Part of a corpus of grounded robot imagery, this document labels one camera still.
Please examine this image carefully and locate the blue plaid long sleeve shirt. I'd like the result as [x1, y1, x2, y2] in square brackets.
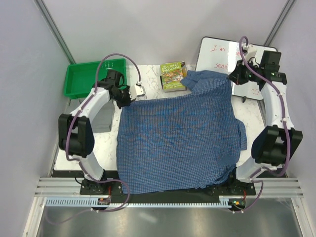
[117, 71, 247, 194]

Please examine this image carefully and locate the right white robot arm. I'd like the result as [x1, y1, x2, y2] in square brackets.
[226, 48, 303, 195]

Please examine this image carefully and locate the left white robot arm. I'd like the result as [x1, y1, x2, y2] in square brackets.
[58, 70, 136, 194]

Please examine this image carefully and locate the folded grey shirt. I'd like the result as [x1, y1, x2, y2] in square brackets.
[91, 102, 115, 133]

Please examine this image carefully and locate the green plastic tray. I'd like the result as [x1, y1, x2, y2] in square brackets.
[64, 58, 126, 99]

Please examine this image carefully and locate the green treehouse book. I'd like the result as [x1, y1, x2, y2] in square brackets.
[160, 61, 187, 92]

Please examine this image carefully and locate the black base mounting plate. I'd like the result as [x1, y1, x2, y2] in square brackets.
[80, 171, 256, 204]

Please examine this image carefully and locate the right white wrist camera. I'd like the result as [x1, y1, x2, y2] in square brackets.
[242, 44, 257, 61]

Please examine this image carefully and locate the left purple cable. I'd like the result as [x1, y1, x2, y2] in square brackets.
[45, 53, 141, 224]

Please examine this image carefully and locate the purple cable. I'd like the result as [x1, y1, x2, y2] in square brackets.
[229, 36, 291, 214]
[45, 53, 141, 224]

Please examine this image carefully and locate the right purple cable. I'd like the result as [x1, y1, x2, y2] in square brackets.
[229, 36, 291, 214]

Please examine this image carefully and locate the aluminium frame rail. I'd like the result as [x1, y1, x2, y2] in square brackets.
[36, 177, 304, 198]

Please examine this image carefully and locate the left light blue cable duct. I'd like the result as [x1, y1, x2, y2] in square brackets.
[45, 197, 111, 207]

